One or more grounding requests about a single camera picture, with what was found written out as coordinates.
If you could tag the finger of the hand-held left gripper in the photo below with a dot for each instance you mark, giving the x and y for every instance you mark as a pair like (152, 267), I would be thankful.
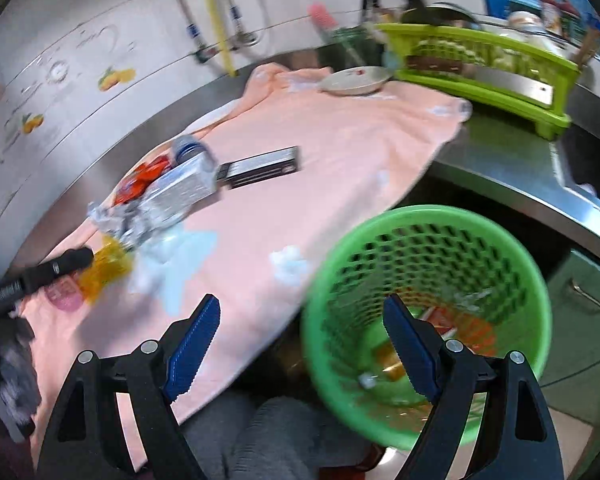
(55, 267)

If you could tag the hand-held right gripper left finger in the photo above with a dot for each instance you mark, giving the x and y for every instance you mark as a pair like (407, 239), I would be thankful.
(192, 350)

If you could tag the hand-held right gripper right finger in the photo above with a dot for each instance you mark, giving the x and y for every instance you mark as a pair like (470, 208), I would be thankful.
(410, 350)

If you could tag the yellow transparent wrapper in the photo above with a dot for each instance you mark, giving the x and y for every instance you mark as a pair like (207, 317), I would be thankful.
(105, 270)

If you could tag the orange snack wrapper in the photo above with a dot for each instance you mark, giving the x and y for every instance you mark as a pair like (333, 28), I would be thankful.
(470, 332)

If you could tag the silver wrapper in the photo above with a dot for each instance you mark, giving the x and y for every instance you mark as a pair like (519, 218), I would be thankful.
(125, 220)

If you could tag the green plastic basket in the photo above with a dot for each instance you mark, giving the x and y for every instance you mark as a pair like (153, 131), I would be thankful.
(360, 260)

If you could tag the white milk carton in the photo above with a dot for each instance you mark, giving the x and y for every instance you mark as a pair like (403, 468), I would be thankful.
(180, 190)

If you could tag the black rectangular box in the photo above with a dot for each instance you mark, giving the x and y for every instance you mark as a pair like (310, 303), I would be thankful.
(260, 167)

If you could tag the person's grey trousers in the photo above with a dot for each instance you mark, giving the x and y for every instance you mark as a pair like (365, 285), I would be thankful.
(260, 435)

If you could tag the red cola can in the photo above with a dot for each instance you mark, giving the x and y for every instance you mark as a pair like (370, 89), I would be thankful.
(140, 180)

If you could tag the green cabinet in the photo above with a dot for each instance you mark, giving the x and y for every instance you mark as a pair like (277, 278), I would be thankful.
(580, 350)

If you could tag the blue drink can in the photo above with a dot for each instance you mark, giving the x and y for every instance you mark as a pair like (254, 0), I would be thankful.
(187, 147)

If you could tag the pink towel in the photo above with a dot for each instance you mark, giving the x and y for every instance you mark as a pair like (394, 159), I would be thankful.
(330, 150)

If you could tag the steel sink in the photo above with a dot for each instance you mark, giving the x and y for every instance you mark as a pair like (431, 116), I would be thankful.
(595, 170)

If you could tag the green dish rack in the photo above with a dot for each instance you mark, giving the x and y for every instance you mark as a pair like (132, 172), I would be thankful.
(480, 90)

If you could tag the metal water pipe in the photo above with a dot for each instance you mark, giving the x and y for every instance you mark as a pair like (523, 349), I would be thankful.
(236, 15)
(194, 32)

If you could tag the white floral plate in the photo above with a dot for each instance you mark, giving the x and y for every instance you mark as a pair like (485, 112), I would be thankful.
(355, 81)

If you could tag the black pan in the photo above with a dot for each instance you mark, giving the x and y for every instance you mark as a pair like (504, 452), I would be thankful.
(445, 12)

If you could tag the white bowl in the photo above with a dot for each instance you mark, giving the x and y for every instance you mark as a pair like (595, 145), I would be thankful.
(525, 20)

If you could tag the wooden chopsticks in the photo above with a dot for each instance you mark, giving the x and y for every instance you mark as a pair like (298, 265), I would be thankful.
(589, 45)

